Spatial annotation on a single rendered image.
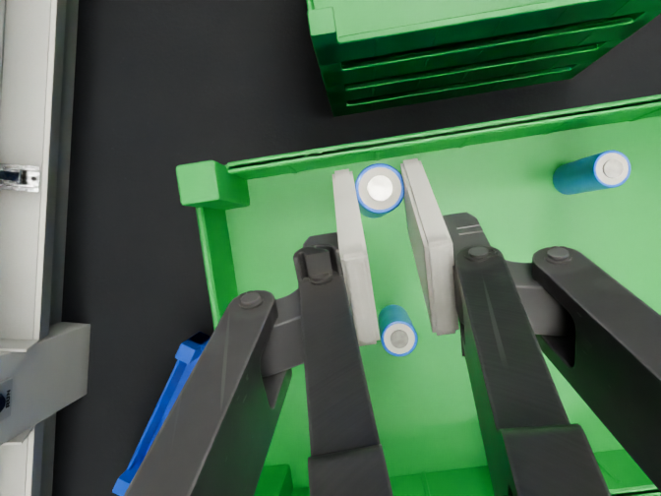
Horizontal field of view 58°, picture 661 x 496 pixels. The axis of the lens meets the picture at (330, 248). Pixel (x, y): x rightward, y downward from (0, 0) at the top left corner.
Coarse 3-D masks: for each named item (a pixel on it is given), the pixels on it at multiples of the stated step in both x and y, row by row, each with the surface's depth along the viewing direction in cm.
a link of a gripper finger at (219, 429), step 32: (224, 320) 14; (256, 320) 14; (224, 352) 13; (256, 352) 13; (192, 384) 12; (224, 384) 12; (256, 384) 13; (288, 384) 16; (192, 416) 12; (224, 416) 11; (256, 416) 13; (160, 448) 11; (192, 448) 11; (224, 448) 11; (256, 448) 13; (160, 480) 10; (192, 480) 10; (224, 480) 11; (256, 480) 13
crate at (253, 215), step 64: (448, 128) 31; (512, 128) 30; (576, 128) 35; (640, 128) 35; (192, 192) 29; (256, 192) 36; (320, 192) 36; (448, 192) 36; (512, 192) 35; (640, 192) 35; (256, 256) 36; (384, 256) 36; (512, 256) 36; (640, 256) 35; (384, 384) 36; (448, 384) 36; (384, 448) 36; (448, 448) 36
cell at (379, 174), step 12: (372, 168) 22; (384, 168) 22; (360, 180) 22; (372, 180) 21; (384, 180) 21; (396, 180) 22; (360, 192) 22; (372, 192) 21; (384, 192) 21; (396, 192) 22; (360, 204) 22; (372, 204) 22; (384, 204) 22; (396, 204) 22; (372, 216) 25
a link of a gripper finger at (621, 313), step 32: (544, 256) 15; (576, 256) 14; (576, 288) 13; (608, 288) 13; (576, 320) 13; (608, 320) 12; (640, 320) 12; (544, 352) 15; (576, 352) 13; (608, 352) 12; (640, 352) 11; (576, 384) 14; (608, 384) 12; (640, 384) 11; (608, 416) 13; (640, 416) 11; (640, 448) 12
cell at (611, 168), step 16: (576, 160) 32; (592, 160) 29; (608, 160) 29; (624, 160) 29; (560, 176) 34; (576, 176) 31; (592, 176) 29; (608, 176) 29; (624, 176) 29; (560, 192) 35; (576, 192) 33
